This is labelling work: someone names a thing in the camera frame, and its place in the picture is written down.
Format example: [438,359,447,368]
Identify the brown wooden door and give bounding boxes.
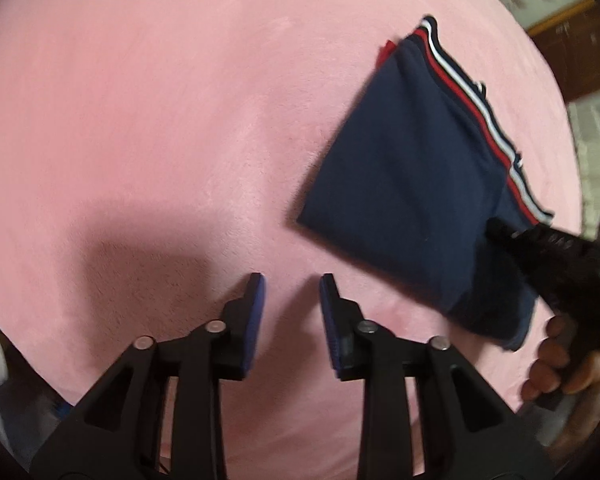
[527,0,600,103]

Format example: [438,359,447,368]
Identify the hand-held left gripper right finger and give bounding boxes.
[318,273,552,480]

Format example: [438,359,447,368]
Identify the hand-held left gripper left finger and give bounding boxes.
[30,272,268,480]

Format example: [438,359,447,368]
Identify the navy and red varsity jacket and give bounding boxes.
[296,16,556,352]

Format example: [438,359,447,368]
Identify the pink bed blanket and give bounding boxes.
[0,0,583,480]

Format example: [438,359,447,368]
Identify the person's right hand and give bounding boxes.
[522,315,600,402]

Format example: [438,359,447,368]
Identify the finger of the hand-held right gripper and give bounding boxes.
[485,217,567,287]

